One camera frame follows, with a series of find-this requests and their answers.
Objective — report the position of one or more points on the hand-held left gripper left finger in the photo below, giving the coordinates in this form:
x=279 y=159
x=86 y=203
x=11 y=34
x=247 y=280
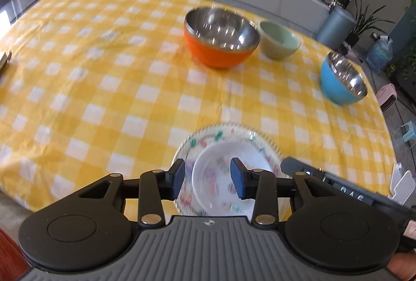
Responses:
x=177 y=178

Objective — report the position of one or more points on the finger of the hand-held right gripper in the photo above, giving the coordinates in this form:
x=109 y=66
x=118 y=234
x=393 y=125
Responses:
x=300 y=165

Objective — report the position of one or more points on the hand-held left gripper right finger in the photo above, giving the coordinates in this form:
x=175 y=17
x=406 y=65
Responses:
x=239 y=178

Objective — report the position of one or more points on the white small bowl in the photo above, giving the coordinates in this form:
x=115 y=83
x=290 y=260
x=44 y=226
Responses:
x=214 y=167

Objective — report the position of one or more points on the white fruit print plate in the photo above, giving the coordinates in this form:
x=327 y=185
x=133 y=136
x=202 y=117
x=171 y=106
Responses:
x=195 y=144

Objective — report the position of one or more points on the patterned paper plate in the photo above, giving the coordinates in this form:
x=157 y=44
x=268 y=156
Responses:
x=227 y=125

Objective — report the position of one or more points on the blue steel bowl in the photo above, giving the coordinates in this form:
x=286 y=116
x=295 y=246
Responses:
x=341 y=82

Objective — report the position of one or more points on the green ceramic bowl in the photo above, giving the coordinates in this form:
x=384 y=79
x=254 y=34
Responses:
x=279 y=42

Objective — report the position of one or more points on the orange steel bowl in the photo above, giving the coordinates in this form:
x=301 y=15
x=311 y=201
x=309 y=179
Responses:
x=221 y=40

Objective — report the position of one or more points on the green plastic stool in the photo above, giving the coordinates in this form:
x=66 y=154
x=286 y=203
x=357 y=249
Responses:
x=406 y=134

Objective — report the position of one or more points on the yellow checkered tablecloth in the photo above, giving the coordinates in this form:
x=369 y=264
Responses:
x=97 y=89

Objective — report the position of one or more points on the pink floral bag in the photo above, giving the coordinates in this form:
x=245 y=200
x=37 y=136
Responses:
x=351 y=54

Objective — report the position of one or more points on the blue water jug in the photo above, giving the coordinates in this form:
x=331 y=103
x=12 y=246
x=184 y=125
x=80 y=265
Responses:
x=380 y=53

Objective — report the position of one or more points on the blue trash bin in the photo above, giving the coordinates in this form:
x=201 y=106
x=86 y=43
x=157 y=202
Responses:
x=334 y=29

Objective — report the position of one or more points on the potted snake plant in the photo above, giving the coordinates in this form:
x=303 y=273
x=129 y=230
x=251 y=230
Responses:
x=359 y=24

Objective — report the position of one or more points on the dark drawer cabinet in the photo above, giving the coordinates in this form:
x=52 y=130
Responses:
x=404 y=50

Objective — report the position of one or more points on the red clothing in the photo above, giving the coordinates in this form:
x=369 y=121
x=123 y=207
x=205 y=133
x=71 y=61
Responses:
x=11 y=258

